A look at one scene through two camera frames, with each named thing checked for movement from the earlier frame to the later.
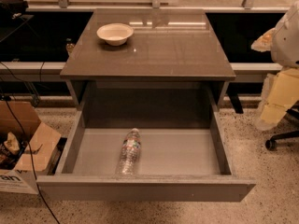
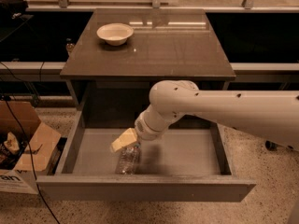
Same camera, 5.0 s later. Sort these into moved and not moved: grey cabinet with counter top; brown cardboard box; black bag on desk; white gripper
Moved: white gripper
Not moved: black bag on desk; brown cardboard box; grey cabinet with counter top
